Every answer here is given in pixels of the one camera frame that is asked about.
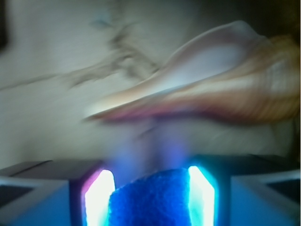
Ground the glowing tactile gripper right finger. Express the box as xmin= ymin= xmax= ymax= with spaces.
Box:
xmin=188 ymin=154 xmax=301 ymax=226

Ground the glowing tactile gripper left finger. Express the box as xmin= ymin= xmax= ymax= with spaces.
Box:
xmin=0 ymin=160 xmax=115 ymax=226

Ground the blue round sponge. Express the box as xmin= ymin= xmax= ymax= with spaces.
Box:
xmin=108 ymin=169 xmax=191 ymax=226

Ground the orange conch seashell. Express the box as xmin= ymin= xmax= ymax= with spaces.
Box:
xmin=85 ymin=21 xmax=301 ymax=123

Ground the crumpled brown paper bag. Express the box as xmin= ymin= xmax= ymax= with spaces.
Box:
xmin=0 ymin=0 xmax=301 ymax=173

